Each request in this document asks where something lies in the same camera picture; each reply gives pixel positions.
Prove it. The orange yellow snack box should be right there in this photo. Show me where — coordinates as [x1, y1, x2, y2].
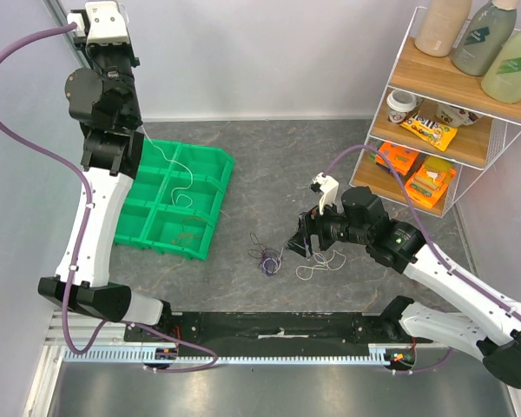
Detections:
[406, 156, 457, 209]

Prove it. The white cable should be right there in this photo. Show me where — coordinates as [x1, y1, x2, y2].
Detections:
[139, 122, 195, 208]
[294, 249, 347, 281]

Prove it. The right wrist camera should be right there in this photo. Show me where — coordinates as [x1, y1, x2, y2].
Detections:
[309, 172, 339, 215]

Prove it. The slotted cable duct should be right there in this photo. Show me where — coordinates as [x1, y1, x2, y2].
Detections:
[63, 345, 397, 366]

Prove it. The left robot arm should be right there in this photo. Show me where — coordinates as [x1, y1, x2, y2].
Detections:
[37, 43, 174, 341]

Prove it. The light green pump bottle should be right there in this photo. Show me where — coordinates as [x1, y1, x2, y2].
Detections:
[481, 31, 521, 104]

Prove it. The green compartment bin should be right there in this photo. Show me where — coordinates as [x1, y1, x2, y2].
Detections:
[114, 138, 234, 261]

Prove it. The grey-green pump bottle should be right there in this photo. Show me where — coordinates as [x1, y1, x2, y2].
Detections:
[452, 0, 519, 76]

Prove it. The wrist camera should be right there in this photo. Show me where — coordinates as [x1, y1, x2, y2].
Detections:
[66, 1, 130, 46]
[309, 172, 339, 215]

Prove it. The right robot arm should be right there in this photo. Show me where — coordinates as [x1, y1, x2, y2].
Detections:
[286, 187, 521, 389]

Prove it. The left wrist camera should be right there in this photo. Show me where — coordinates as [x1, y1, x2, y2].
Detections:
[66, 1, 130, 46]

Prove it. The orange cable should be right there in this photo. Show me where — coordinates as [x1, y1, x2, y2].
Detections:
[171, 215, 214, 247]

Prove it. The yellow candy bag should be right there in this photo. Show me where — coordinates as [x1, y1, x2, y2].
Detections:
[400, 111, 458, 151]

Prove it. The white wire shelf rack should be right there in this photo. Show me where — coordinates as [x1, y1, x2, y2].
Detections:
[365, 6, 521, 217]

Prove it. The beige pump bottle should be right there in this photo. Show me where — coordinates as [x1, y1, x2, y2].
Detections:
[414, 0, 472, 57]

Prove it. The cable bundle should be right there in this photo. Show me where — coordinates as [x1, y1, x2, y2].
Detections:
[247, 231, 285, 277]

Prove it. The white paper cup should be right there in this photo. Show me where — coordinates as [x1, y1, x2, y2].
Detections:
[386, 89, 418, 124]

